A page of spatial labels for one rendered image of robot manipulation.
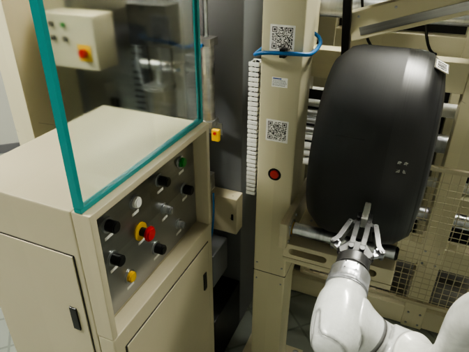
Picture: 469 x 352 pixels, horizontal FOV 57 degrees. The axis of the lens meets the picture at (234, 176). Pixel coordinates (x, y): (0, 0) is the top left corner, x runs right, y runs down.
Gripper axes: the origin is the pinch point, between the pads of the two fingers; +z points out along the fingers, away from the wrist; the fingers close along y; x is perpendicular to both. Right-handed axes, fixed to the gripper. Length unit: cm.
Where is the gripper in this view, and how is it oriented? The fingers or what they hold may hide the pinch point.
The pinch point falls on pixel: (366, 214)
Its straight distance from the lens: 117.0
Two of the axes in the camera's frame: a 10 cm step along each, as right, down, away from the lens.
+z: 3.9, -5.7, 7.2
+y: -9.2, -1.9, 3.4
